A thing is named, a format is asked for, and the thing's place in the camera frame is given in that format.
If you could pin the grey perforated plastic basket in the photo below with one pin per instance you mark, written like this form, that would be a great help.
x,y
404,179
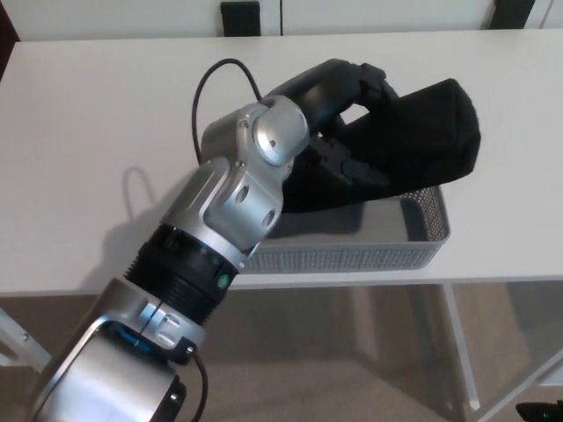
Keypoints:
x,y
352,259

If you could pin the black cloth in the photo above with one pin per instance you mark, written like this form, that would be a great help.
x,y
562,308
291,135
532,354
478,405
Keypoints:
x,y
422,132

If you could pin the white metal frame table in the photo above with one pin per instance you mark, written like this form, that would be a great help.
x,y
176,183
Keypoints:
x,y
110,110

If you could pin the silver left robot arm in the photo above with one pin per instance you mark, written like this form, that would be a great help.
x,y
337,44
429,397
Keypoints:
x,y
228,193

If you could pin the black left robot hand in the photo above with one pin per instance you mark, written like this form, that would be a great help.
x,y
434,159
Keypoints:
x,y
316,92

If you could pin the dark red brown furniture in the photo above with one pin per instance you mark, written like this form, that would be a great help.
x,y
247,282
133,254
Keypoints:
x,y
5,41

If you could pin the white cabinet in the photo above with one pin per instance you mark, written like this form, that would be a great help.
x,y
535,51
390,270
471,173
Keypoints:
x,y
374,15

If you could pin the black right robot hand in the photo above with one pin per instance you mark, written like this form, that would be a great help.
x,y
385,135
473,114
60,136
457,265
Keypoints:
x,y
538,413

